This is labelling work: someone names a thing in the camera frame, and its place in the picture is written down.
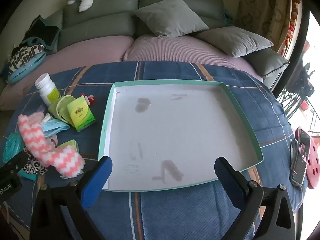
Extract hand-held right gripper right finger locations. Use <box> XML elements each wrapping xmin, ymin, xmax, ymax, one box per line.
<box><xmin>214</xmin><ymin>157</ymin><xmax>297</xmax><ymax>240</ymax></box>

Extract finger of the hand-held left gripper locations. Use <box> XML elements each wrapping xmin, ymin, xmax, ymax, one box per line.
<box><xmin>0</xmin><ymin>151</ymin><xmax>29</xmax><ymax>180</ymax></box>

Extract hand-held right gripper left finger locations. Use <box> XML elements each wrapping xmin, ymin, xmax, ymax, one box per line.
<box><xmin>29</xmin><ymin>156</ymin><xmax>113</xmax><ymax>240</ymax></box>

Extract leopard print scrunchie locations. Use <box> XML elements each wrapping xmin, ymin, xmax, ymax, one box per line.
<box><xmin>25</xmin><ymin>155</ymin><xmax>48</xmax><ymax>175</ymax></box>

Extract pink white fuzzy sock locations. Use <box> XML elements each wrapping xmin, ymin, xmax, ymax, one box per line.
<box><xmin>17</xmin><ymin>113</ymin><xmax>85</xmax><ymax>178</ymax></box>

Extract green tissue pack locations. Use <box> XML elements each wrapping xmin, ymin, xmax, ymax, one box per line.
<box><xmin>57</xmin><ymin>140</ymin><xmax>80</xmax><ymax>155</ymax></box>
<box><xmin>67</xmin><ymin>99</ymin><xmax>97</xmax><ymax>132</ymax></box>

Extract blue face mask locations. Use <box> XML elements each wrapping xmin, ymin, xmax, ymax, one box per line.
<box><xmin>41</xmin><ymin>119</ymin><xmax>70</xmax><ymax>133</ymax></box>

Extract light green cloth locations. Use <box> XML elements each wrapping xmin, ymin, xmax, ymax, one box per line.
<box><xmin>48</xmin><ymin>95</ymin><xmax>75</xmax><ymax>123</ymax></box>

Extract white tray with green rim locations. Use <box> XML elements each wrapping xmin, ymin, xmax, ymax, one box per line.
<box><xmin>98</xmin><ymin>79</ymin><xmax>264</xmax><ymax>193</ymax></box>

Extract red pink pipe-cleaner flower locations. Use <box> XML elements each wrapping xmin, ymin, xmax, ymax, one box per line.
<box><xmin>80</xmin><ymin>94</ymin><xmax>96</xmax><ymax>106</ymax></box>

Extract blue plaid blanket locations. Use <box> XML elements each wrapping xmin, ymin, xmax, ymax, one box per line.
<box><xmin>0</xmin><ymin>60</ymin><xmax>304</xmax><ymax>240</ymax></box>

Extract black smartphone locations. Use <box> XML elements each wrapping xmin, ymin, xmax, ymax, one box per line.
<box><xmin>290</xmin><ymin>129</ymin><xmax>311</xmax><ymax>186</ymax></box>

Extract white pill bottle green label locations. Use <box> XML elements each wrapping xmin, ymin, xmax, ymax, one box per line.
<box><xmin>34</xmin><ymin>73</ymin><xmax>60</xmax><ymax>107</ymax></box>

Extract pink round stool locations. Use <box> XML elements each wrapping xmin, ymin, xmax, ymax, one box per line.
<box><xmin>295</xmin><ymin>127</ymin><xmax>320</xmax><ymax>189</ymax></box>

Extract black metal railing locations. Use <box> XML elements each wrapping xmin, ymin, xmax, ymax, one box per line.
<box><xmin>276</xmin><ymin>87</ymin><xmax>320</xmax><ymax>135</ymax></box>

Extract patterned blue pouch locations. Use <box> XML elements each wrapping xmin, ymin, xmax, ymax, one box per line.
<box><xmin>7</xmin><ymin>44</ymin><xmax>47</xmax><ymax>84</ymax></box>

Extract pink seat cushion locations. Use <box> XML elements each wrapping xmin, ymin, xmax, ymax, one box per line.
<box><xmin>0</xmin><ymin>35</ymin><xmax>134</xmax><ymax>110</ymax></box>
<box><xmin>124</xmin><ymin>34</ymin><xmax>263</xmax><ymax>80</ymax></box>

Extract black teal garment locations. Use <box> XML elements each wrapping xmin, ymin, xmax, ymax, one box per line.
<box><xmin>24</xmin><ymin>15</ymin><xmax>60</xmax><ymax>53</ymax></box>

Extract grey pillow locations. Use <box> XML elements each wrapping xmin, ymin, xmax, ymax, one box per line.
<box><xmin>195</xmin><ymin>26</ymin><xmax>274</xmax><ymax>58</ymax></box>
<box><xmin>134</xmin><ymin>0</ymin><xmax>209</xmax><ymax>38</ymax></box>

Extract grey green sofa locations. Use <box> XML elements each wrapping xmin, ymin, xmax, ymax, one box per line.
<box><xmin>0</xmin><ymin>0</ymin><xmax>290</xmax><ymax>110</ymax></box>

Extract red hanging decoration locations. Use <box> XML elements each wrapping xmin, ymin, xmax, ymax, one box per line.
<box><xmin>281</xmin><ymin>0</ymin><xmax>303</xmax><ymax>55</ymax></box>

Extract beige patterned curtain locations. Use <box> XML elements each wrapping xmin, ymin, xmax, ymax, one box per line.
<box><xmin>236</xmin><ymin>0</ymin><xmax>292</xmax><ymax>53</ymax></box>

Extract black window frame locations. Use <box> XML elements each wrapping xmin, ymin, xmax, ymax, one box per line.
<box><xmin>272</xmin><ymin>0</ymin><xmax>310</xmax><ymax>98</ymax></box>

